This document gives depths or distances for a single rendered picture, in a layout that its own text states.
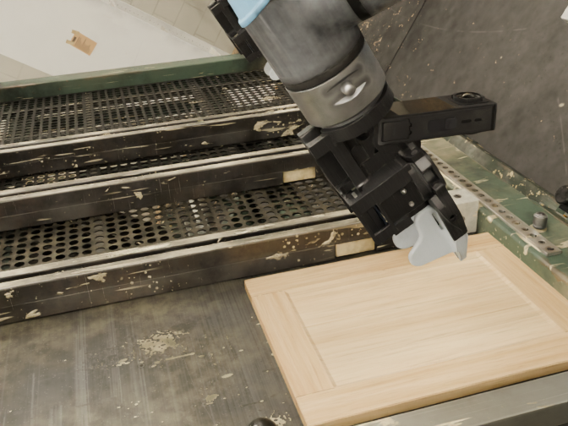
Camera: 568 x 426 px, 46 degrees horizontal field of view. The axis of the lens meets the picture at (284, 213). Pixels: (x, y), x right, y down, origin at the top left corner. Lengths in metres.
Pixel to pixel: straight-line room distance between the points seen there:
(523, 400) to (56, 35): 4.16
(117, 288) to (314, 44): 0.79
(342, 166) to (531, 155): 2.15
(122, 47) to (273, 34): 4.27
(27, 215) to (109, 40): 3.29
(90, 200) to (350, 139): 1.03
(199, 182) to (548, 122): 1.55
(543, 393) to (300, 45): 0.62
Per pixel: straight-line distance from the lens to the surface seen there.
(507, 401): 0.96
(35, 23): 4.74
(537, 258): 1.25
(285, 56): 0.52
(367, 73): 0.54
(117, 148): 1.82
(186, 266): 1.22
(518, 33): 3.09
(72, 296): 1.23
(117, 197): 1.54
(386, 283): 1.20
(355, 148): 0.58
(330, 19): 0.51
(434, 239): 0.65
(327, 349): 1.05
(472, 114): 0.61
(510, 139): 2.82
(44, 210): 1.55
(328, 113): 0.54
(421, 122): 0.59
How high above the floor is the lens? 1.80
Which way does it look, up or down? 26 degrees down
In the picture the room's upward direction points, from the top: 69 degrees counter-clockwise
